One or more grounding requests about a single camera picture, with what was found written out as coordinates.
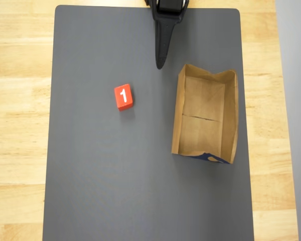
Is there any red cube with white numeral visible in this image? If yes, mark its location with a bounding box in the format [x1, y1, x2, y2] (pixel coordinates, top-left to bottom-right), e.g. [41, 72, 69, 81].
[113, 83, 134, 112]

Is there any brown paper bag tray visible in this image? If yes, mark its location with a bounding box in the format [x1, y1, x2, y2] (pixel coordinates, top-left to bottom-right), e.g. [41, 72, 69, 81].
[171, 63, 240, 165]

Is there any gray rubber mat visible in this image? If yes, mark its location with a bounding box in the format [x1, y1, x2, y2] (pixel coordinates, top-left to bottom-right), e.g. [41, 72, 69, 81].
[42, 5, 255, 241]

